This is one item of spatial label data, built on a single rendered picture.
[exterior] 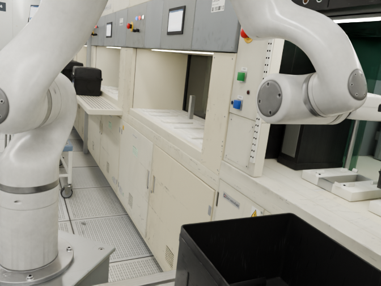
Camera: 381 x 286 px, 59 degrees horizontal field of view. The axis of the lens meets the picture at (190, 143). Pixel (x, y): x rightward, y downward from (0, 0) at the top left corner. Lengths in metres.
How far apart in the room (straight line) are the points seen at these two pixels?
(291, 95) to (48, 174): 0.49
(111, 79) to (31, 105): 3.39
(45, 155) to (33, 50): 0.21
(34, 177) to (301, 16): 0.56
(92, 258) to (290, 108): 0.57
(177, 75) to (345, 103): 2.17
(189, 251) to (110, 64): 3.51
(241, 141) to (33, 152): 0.74
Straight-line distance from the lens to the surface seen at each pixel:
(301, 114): 0.58
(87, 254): 0.88
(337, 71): 0.53
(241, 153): 1.23
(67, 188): 3.02
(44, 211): 0.77
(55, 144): 0.77
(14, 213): 0.77
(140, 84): 2.54
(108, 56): 4.00
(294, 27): 0.55
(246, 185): 1.21
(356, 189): 1.19
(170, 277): 0.81
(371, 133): 1.90
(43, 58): 0.66
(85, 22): 0.67
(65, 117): 0.77
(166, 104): 2.63
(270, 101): 0.57
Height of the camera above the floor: 1.23
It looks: 14 degrees down
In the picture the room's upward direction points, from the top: 6 degrees clockwise
